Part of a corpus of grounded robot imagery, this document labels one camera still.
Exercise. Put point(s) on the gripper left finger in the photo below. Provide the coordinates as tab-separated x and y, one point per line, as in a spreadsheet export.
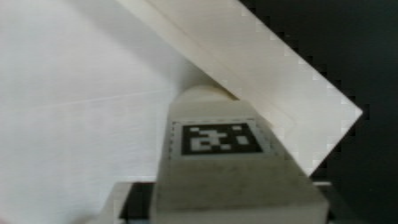
127	205

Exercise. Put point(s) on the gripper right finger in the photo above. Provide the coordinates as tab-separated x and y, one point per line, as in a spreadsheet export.
324	187

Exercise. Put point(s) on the white table leg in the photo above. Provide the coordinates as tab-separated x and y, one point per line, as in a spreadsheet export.
230	180

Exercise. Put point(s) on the white L-shaped obstacle fence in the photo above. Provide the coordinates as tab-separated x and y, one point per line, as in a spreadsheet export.
225	40

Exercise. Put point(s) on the white square table top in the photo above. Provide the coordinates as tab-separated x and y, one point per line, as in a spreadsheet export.
92	76

